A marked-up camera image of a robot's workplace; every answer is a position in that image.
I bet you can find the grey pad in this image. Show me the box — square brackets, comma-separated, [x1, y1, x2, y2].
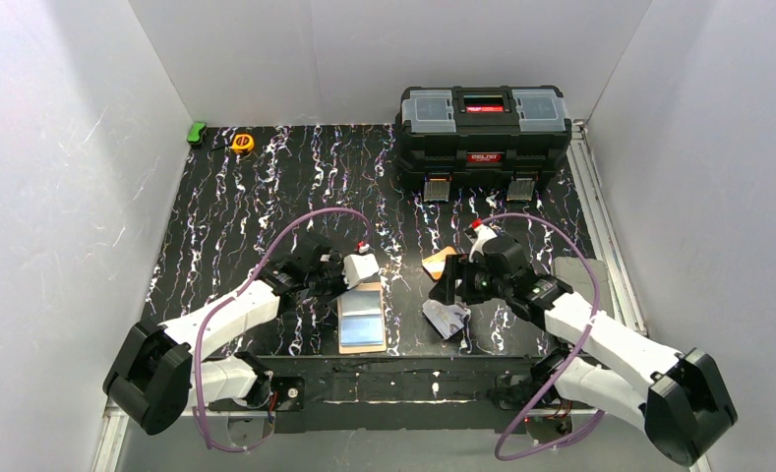
[551, 257, 616, 319]

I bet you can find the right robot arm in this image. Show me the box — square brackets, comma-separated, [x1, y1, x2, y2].
[429, 234, 739, 467]

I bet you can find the beige card holder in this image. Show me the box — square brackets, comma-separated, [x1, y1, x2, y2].
[337, 282, 387, 355]

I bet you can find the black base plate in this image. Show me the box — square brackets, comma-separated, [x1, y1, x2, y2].
[208, 354, 559, 435]

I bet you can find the yellow tape measure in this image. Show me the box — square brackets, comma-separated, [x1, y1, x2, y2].
[230, 133, 256, 154]

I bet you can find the white card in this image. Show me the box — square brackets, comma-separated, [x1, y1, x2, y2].
[422, 300, 470, 340]

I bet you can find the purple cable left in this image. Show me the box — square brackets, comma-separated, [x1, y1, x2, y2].
[192, 206, 375, 454]

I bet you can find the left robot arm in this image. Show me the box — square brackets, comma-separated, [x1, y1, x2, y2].
[102, 233, 378, 435]

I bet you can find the aluminium frame rail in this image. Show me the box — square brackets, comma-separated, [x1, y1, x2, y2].
[90, 403, 711, 472]
[567, 120, 648, 336]

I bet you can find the silver toolbox latch left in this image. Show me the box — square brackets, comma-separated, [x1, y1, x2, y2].
[422, 174, 451, 203]

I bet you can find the silver toolbox latch right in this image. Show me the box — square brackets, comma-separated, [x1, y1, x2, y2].
[506, 175, 538, 202]

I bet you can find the green plastic object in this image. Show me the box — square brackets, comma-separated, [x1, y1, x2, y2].
[186, 121, 208, 148]

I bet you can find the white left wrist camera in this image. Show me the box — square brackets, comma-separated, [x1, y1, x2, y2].
[342, 254, 380, 289]

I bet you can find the aluminium frame rail right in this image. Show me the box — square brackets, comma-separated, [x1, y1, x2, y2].
[567, 120, 648, 336]

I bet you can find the black plastic toolbox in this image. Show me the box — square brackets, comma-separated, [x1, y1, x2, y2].
[393, 85, 572, 197]

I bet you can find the orange card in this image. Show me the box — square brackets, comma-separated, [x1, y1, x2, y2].
[422, 246, 457, 281]

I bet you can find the silver toolbox latch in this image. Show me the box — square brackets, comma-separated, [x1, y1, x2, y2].
[506, 175, 538, 202]
[422, 174, 451, 203]

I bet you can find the aluminium frame rail front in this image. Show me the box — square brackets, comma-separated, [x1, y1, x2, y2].
[90, 403, 711, 472]

